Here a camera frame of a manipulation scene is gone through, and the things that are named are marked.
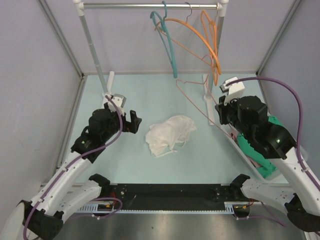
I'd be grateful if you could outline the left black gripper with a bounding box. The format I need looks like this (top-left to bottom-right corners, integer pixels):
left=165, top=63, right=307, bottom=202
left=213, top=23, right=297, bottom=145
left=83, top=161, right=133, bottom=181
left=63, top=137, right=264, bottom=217
left=102, top=102, right=142, bottom=142

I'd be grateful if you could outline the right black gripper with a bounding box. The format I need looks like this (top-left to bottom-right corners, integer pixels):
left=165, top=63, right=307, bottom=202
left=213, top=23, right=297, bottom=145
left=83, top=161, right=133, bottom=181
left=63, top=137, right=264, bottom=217
left=215, top=92, right=252, bottom=140

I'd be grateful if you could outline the pink wire hanger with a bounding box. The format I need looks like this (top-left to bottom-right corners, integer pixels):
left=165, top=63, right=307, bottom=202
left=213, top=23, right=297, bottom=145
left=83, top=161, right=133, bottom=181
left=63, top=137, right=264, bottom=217
left=175, top=54, right=233, bottom=139

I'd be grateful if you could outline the white tank top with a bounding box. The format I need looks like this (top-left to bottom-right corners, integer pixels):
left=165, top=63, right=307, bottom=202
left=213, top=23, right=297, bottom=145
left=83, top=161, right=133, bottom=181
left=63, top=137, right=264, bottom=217
left=145, top=115, right=197, bottom=158

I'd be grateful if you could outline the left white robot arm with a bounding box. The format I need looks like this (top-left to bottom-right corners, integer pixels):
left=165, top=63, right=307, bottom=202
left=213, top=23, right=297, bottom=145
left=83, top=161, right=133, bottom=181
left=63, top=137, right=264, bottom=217
left=22, top=107, right=142, bottom=240

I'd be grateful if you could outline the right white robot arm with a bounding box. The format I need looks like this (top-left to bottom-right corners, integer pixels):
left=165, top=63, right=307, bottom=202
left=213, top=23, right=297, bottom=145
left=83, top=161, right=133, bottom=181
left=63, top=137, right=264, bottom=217
left=215, top=96, right=320, bottom=233

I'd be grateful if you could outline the teal plastic hanger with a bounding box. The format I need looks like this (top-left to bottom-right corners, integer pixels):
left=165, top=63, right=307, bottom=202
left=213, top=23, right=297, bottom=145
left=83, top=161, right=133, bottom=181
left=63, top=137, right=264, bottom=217
left=150, top=0, right=178, bottom=79

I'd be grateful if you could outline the small orange plastic hanger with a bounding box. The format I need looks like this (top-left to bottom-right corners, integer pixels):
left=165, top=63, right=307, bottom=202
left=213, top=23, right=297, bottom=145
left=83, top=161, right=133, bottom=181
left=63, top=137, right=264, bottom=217
left=200, top=10, right=221, bottom=86

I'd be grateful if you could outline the white metal clothes rack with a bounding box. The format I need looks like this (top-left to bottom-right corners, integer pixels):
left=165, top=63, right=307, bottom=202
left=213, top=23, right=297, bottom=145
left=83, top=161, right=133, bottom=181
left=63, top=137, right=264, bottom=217
left=73, top=0, right=229, bottom=115

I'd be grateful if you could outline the pink cloth in basket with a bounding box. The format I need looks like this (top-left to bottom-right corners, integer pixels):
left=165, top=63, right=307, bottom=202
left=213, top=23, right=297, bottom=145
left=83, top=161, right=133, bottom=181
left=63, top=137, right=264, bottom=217
left=230, top=126, right=243, bottom=145

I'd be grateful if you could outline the green cloth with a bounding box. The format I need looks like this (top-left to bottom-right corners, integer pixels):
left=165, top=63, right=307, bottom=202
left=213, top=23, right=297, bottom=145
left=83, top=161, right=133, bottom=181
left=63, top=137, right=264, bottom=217
left=236, top=114, right=285, bottom=179

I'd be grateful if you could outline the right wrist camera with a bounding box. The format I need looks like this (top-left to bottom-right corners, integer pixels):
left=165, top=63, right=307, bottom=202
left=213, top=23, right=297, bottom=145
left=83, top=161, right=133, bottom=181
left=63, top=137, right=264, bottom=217
left=220, top=76, right=245, bottom=106

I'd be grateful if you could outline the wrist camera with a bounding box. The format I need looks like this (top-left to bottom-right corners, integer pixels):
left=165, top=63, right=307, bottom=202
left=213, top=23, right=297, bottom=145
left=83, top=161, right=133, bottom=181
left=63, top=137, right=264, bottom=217
left=102, top=94, right=126, bottom=116
left=220, top=76, right=245, bottom=106

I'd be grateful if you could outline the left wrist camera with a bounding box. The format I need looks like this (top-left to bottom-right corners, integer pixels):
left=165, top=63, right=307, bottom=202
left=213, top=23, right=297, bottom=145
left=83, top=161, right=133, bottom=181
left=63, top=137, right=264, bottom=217
left=102, top=94, right=126, bottom=116

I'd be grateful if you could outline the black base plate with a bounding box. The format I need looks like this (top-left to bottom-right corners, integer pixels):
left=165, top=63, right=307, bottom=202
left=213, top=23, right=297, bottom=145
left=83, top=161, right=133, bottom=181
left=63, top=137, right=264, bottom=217
left=100, top=183, right=249, bottom=211

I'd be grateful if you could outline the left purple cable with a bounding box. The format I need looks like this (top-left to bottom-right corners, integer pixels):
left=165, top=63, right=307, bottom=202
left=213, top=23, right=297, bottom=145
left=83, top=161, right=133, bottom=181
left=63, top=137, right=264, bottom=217
left=22, top=94, right=124, bottom=240

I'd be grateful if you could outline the white cable duct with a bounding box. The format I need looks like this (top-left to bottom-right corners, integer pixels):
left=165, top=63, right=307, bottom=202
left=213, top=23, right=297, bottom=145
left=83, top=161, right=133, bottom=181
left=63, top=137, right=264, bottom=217
left=74, top=201, right=237, bottom=215

